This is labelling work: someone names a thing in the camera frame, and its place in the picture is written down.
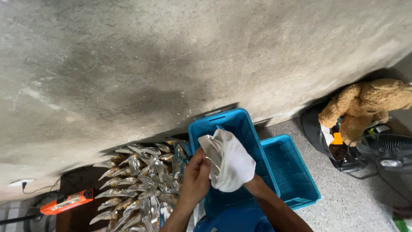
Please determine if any person's right hand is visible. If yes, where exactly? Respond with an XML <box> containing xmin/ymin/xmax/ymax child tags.
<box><xmin>243</xmin><ymin>173</ymin><xmax>266</xmax><ymax>195</ymax></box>

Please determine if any person's left hand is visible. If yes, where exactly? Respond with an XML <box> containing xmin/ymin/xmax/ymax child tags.
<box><xmin>181</xmin><ymin>148</ymin><xmax>212</xmax><ymax>207</ymax></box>

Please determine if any silver foil pouch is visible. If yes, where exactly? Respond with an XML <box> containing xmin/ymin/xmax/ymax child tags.
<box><xmin>198</xmin><ymin>133</ymin><xmax>226</xmax><ymax>181</ymax></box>

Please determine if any white cloth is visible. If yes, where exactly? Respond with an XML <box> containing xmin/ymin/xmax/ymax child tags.
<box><xmin>209</xmin><ymin>129</ymin><xmax>257</xmax><ymax>193</ymax></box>

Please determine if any tall blue plastic crate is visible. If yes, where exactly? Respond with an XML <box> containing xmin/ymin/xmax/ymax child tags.
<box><xmin>188</xmin><ymin>108</ymin><xmax>281</xmax><ymax>220</ymax></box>

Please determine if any white plastic sheet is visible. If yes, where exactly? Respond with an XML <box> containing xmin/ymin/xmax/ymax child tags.
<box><xmin>186</xmin><ymin>201</ymin><xmax>207</xmax><ymax>232</ymax></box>

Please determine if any pile of silver snack packets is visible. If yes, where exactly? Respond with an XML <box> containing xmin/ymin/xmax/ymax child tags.
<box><xmin>89</xmin><ymin>139</ymin><xmax>194</xmax><ymax>232</ymax></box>

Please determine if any person's blue clothing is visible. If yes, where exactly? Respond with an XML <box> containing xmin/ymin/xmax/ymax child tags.
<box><xmin>192</xmin><ymin>208</ymin><xmax>276</xmax><ymax>232</ymax></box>

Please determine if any low blue plastic crate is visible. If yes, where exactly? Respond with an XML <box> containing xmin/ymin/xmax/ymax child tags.
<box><xmin>260</xmin><ymin>134</ymin><xmax>321</xmax><ymax>211</ymax></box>

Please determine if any black bag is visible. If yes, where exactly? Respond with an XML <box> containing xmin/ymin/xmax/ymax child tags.
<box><xmin>300</xmin><ymin>102</ymin><xmax>367</xmax><ymax>172</ymax></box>

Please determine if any white paper sheet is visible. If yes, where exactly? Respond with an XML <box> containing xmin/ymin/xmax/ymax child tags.
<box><xmin>320</xmin><ymin>124</ymin><xmax>335</xmax><ymax>146</ymax></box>

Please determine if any orange heat sealer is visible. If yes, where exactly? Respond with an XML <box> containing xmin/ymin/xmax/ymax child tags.
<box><xmin>39</xmin><ymin>188</ymin><xmax>94</xmax><ymax>216</ymax></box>

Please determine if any brown teddy bear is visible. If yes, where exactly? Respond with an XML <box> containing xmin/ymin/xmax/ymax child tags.
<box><xmin>318</xmin><ymin>78</ymin><xmax>412</xmax><ymax>146</ymax></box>

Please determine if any black round object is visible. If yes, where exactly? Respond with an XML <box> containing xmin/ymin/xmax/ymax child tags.
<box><xmin>0</xmin><ymin>191</ymin><xmax>59</xmax><ymax>232</ymax></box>

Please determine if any black floor fan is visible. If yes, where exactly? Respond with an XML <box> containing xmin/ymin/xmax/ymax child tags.
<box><xmin>347</xmin><ymin>133</ymin><xmax>412</xmax><ymax>202</ymax></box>

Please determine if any green and white bag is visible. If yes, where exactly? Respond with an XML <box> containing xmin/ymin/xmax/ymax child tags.
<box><xmin>391</xmin><ymin>206</ymin><xmax>412</xmax><ymax>232</ymax></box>

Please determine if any black plug with cable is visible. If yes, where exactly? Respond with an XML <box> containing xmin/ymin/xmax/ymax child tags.
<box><xmin>21</xmin><ymin>177</ymin><xmax>62</xmax><ymax>194</ymax></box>

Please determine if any white wall socket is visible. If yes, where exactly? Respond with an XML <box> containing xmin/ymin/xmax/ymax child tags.
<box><xmin>8</xmin><ymin>179</ymin><xmax>35</xmax><ymax>187</ymax></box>

